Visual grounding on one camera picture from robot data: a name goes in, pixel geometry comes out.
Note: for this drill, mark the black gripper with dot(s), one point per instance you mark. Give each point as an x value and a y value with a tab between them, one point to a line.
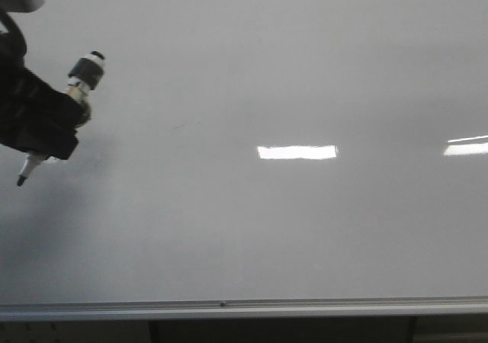
28	99

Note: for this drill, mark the black white whiteboard marker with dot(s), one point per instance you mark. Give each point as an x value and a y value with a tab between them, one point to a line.
82	79

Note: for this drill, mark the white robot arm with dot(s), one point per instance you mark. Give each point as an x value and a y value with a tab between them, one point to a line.
22	6

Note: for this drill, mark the large white whiteboard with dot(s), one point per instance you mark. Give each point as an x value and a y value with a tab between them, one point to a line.
256	149

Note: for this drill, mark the aluminium whiteboard frame rail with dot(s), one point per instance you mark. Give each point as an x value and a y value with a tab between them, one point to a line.
243	309

